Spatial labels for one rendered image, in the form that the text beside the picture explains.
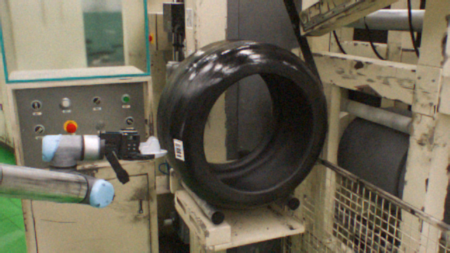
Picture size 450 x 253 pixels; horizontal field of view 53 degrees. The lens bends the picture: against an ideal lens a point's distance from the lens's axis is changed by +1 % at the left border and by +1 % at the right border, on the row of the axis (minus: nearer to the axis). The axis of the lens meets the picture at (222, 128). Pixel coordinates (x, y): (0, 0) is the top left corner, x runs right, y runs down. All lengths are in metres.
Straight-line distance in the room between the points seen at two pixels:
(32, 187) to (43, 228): 0.91
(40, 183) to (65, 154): 0.21
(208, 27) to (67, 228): 1.02
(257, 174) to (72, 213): 0.81
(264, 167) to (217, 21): 0.58
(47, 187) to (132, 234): 0.99
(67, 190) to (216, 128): 0.75
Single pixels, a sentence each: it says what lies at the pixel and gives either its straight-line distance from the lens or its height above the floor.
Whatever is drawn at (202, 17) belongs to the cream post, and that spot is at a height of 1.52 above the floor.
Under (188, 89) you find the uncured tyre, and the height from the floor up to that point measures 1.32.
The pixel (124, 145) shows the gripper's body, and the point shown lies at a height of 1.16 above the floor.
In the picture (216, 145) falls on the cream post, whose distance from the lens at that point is 1.77.
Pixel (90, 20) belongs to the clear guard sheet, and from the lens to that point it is 1.87.
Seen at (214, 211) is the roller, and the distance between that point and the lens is 1.45.
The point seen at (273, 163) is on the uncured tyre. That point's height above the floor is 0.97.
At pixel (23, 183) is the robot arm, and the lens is 1.12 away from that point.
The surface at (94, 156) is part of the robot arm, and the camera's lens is 1.35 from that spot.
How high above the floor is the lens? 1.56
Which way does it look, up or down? 15 degrees down
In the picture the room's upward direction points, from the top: straight up
